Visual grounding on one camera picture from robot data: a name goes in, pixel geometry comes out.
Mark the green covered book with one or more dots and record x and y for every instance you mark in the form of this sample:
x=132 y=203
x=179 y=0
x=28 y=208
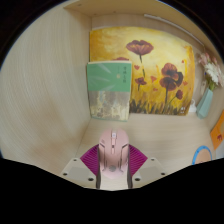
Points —
x=108 y=80

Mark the orange covered book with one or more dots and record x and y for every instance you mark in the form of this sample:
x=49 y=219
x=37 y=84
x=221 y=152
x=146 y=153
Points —
x=218 y=133

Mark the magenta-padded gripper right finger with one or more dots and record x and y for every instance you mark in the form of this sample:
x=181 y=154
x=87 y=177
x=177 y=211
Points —
x=138 y=160

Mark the yellow poppy flower painting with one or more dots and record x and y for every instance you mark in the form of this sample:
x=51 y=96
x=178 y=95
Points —
x=160 y=66

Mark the white light bar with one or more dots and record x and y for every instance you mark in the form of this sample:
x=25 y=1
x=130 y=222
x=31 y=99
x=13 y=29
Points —
x=173 y=27

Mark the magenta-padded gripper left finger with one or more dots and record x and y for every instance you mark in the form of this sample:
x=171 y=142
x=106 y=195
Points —
x=87 y=160

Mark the wooden shelf unit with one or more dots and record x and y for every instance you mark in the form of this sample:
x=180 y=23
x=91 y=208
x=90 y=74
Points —
x=116 y=6

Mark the round blue-rimmed cartoon mouse pad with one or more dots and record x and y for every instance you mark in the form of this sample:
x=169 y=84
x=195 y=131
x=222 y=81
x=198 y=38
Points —
x=201 y=156

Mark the pink and white flower bouquet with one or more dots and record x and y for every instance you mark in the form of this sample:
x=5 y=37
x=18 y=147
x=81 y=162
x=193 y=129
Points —
x=210 y=68

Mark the teal faceted vase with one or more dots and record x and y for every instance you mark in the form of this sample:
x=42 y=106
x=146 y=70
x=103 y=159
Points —
x=204 y=104

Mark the pink computer mouse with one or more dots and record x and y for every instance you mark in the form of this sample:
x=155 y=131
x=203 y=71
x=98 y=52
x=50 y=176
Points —
x=113 y=153

